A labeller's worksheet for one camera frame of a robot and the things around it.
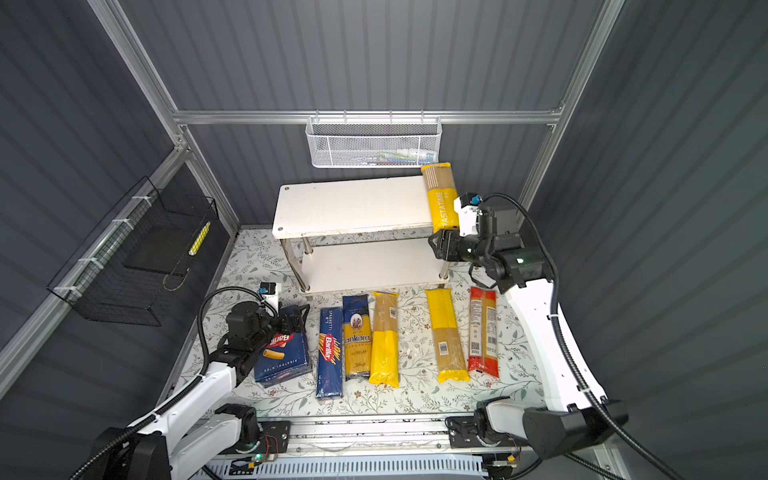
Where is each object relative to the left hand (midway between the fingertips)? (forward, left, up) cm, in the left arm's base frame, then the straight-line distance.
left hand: (294, 305), depth 85 cm
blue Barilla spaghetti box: (-14, -10, -8) cm, 19 cm away
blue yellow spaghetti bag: (-7, -18, -9) cm, 21 cm away
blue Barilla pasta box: (-14, +2, -5) cm, 15 cm away
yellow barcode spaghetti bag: (-14, -44, -8) cm, 47 cm away
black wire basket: (+4, +34, +19) cm, 39 cm away
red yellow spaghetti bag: (-10, -55, -9) cm, 57 cm away
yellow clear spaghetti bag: (-11, -26, -8) cm, 29 cm away
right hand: (+1, -40, +24) cm, 47 cm away
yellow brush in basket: (+8, +23, +17) cm, 30 cm away
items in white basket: (+38, -32, +24) cm, 55 cm away
